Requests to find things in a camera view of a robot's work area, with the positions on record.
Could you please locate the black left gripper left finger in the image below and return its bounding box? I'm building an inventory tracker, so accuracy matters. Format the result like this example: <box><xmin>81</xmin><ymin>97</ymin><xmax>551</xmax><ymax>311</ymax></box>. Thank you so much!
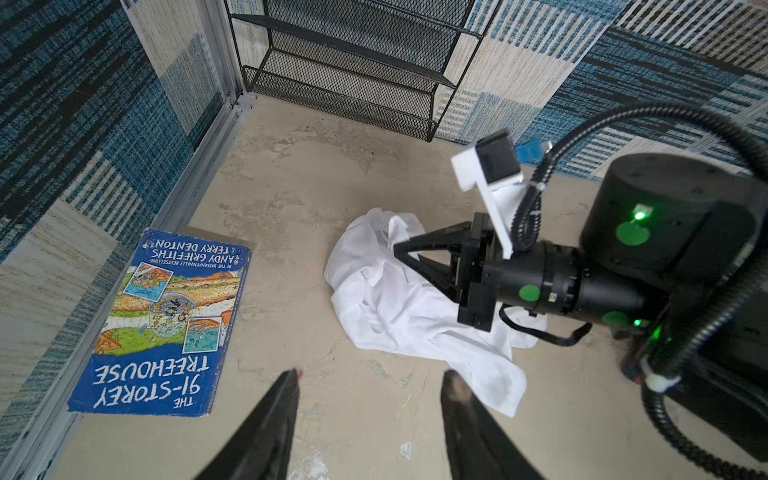
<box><xmin>197</xmin><ymin>368</ymin><xmax>300</xmax><ymax>480</ymax></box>

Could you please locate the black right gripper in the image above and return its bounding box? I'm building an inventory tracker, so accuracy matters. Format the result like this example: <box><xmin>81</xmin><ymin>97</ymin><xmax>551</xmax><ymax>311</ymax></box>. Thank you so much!
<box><xmin>393</xmin><ymin>213</ymin><xmax>498</xmax><ymax>332</ymax></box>

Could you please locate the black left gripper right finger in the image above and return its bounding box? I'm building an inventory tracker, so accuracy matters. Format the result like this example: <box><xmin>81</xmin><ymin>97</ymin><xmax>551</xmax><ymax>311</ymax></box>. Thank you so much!
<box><xmin>440</xmin><ymin>370</ymin><xmax>543</xmax><ymax>480</ymax></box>

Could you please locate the white cloth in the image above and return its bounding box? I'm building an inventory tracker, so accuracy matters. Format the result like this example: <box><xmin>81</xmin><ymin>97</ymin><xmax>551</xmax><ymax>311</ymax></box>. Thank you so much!
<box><xmin>324</xmin><ymin>208</ymin><xmax>537</xmax><ymax>417</ymax></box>

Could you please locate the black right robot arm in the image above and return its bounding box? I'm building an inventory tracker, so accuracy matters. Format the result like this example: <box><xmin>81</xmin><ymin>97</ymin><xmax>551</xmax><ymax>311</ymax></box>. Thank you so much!
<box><xmin>394</xmin><ymin>154</ymin><xmax>767</xmax><ymax>382</ymax></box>

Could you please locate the blue treehouse book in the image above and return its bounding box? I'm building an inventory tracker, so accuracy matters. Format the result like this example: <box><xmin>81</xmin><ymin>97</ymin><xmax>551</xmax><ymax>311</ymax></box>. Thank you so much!
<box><xmin>67</xmin><ymin>229</ymin><xmax>251</xmax><ymax>417</ymax></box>

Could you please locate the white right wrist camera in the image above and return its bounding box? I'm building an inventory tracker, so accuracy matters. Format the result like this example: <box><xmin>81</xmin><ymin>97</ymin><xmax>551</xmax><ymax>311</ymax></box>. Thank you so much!
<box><xmin>451</xmin><ymin>129</ymin><xmax>552</xmax><ymax>260</ymax></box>

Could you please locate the black corrugated cable conduit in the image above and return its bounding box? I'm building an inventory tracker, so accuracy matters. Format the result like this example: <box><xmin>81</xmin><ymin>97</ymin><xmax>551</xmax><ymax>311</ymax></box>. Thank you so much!
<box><xmin>509</xmin><ymin>100</ymin><xmax>768</xmax><ymax>480</ymax></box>

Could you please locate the black wire mesh shelf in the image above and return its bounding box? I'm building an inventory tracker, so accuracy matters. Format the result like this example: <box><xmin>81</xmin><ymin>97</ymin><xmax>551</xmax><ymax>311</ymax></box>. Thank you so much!
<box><xmin>224</xmin><ymin>1</ymin><xmax>501</xmax><ymax>142</ymax></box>

